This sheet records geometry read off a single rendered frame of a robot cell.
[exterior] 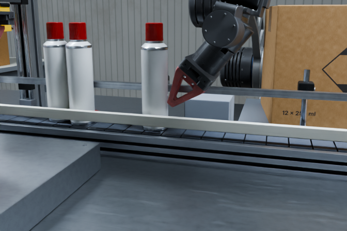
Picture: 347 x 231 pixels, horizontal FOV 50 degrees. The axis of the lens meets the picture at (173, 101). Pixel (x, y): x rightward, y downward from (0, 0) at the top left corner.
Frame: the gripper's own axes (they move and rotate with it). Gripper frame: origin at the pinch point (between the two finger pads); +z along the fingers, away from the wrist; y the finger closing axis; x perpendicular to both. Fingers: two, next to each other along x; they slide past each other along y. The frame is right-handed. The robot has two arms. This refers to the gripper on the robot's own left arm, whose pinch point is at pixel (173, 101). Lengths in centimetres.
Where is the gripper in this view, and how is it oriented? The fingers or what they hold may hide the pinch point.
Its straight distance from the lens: 71.5
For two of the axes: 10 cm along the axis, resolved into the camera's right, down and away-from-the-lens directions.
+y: -2.6, 2.1, -9.4
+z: -6.2, 7.2, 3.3
